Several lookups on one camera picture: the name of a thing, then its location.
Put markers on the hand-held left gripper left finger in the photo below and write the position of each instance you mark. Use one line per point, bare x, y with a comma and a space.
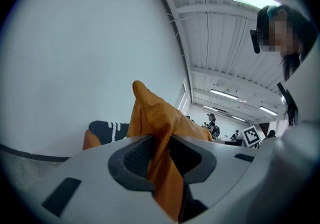
95, 168

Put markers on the large orange cushion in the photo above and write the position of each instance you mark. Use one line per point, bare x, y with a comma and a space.
155, 118

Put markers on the person's face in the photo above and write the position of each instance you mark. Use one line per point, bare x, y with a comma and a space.
280, 35

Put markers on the black head-worn camera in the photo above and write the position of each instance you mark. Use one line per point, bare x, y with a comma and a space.
255, 41

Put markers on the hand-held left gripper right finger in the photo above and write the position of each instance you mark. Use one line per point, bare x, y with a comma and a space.
225, 163

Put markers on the teal hair clip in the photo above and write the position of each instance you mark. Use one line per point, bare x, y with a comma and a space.
271, 11

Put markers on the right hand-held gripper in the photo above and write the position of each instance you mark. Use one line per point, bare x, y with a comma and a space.
250, 136

